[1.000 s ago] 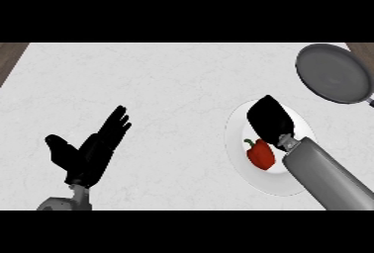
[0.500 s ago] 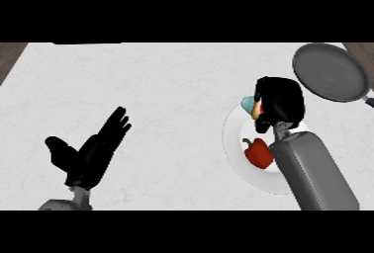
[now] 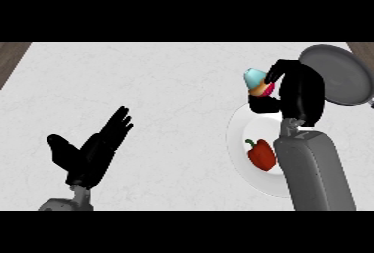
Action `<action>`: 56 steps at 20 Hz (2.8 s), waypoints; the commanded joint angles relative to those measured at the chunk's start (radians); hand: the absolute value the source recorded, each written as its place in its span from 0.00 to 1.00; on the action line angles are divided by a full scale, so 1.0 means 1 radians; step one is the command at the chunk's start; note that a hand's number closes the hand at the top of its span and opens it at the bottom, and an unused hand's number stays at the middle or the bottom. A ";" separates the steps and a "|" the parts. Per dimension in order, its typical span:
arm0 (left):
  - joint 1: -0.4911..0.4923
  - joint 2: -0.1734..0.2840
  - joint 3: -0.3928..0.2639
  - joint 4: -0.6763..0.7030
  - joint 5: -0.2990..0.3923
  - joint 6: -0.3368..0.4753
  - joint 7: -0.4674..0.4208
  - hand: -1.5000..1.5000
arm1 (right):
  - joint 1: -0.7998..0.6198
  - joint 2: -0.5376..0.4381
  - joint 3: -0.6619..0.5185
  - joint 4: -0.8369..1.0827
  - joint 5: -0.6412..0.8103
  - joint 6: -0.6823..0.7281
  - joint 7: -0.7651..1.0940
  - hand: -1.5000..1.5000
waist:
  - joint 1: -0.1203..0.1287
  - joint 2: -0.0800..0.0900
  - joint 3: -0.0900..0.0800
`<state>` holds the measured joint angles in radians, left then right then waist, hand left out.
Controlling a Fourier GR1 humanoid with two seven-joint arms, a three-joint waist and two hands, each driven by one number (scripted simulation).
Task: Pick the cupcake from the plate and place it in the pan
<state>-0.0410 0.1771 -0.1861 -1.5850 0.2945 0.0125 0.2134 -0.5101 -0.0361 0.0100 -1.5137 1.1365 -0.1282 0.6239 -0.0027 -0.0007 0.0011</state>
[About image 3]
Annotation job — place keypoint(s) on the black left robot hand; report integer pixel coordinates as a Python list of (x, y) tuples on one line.
[(95, 150)]

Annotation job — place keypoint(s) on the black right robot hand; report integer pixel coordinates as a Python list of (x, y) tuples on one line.
[(302, 95)]

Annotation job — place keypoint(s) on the cupcake with blue wrapper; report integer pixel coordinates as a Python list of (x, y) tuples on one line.
[(258, 82)]

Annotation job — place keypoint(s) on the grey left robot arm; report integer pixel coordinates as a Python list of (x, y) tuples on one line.
[(69, 201)]

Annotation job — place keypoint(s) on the grey round pan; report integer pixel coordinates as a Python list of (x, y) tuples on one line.
[(336, 75)]

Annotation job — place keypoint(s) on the white round plate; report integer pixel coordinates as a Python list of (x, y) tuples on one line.
[(257, 154)]

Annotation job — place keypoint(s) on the red bell pepper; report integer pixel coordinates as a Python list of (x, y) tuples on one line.
[(262, 154)]

